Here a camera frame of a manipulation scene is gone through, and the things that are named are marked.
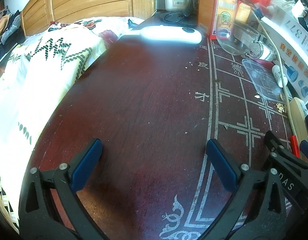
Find wooden headboard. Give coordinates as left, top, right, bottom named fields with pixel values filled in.
left=21, top=0, right=154, bottom=37

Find clear plastic lid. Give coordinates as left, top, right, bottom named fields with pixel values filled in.
left=241, top=59, right=284, bottom=98

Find red plastic object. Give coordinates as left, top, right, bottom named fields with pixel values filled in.
left=290, top=135, right=300, bottom=158

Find small orange carton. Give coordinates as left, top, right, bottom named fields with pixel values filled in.
left=235, top=1, right=252, bottom=25

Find white cardboard box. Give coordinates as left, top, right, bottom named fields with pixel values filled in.
left=259, top=5, right=308, bottom=99

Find beige power strip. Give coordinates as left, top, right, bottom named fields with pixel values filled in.
left=289, top=97, right=308, bottom=153

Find pile of clothes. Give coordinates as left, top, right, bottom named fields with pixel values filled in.
left=0, top=5, right=25, bottom=65

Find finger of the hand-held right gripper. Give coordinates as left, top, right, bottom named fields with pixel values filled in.
left=265, top=131, right=292, bottom=155
left=300, top=140, right=308, bottom=162

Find white cable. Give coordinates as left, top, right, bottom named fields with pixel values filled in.
left=251, top=10, right=298, bottom=150

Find floral white quilt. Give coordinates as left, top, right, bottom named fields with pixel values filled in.
left=47, top=17, right=144, bottom=48

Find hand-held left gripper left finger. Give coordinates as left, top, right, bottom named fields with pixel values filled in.
left=18, top=138, right=109, bottom=240

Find glass jar with white label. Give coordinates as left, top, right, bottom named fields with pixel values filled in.
left=246, top=40, right=277, bottom=62

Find scattered nut shell pieces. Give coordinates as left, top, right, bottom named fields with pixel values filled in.
left=274, top=101, right=288, bottom=114

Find yellow zigzag patterned bedsheet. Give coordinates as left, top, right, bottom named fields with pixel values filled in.
left=0, top=27, right=112, bottom=233

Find white plastic bag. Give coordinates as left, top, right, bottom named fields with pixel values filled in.
left=269, top=0, right=298, bottom=13

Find small white bottle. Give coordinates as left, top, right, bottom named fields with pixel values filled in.
left=271, top=65, right=288, bottom=88

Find black power cable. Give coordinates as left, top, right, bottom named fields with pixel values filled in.
left=159, top=4, right=198, bottom=27

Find white handheld appliance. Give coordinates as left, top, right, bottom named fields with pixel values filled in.
left=117, top=26, right=203, bottom=45

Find large orange carton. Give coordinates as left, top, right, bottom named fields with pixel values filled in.
left=198, top=0, right=238, bottom=39

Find glass bowl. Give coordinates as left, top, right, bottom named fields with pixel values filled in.
left=216, top=21, right=261, bottom=55

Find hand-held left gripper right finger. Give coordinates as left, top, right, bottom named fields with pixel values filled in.
left=201, top=139, right=287, bottom=240

